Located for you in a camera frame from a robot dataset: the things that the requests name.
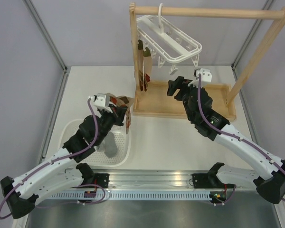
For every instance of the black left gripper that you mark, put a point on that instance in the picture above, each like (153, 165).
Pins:
(118, 113)

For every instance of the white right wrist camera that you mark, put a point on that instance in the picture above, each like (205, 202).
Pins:
(202, 74)

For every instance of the white plastic clip hanger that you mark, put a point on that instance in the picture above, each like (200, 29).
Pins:
(166, 41)

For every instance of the grey sock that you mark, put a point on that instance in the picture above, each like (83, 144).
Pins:
(110, 147)

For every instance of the white slotted cable duct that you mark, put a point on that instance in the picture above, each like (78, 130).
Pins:
(131, 195)

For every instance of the white perforated plastic basket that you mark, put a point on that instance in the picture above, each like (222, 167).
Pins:
(122, 141)

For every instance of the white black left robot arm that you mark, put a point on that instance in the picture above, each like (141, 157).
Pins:
(70, 166)

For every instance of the aluminium mounting rail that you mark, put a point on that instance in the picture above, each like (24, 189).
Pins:
(148, 179)

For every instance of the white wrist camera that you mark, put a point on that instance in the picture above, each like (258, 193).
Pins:
(101, 102)
(202, 74)

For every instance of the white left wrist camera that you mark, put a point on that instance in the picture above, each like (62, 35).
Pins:
(101, 102)

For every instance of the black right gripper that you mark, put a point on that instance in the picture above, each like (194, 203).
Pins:
(180, 82)

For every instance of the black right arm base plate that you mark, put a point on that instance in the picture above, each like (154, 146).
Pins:
(201, 181)

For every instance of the wooden hanging rack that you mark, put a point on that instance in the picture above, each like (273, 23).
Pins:
(155, 103)

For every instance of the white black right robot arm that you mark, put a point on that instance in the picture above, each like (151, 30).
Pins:
(270, 183)

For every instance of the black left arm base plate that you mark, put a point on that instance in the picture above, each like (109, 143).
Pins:
(101, 179)

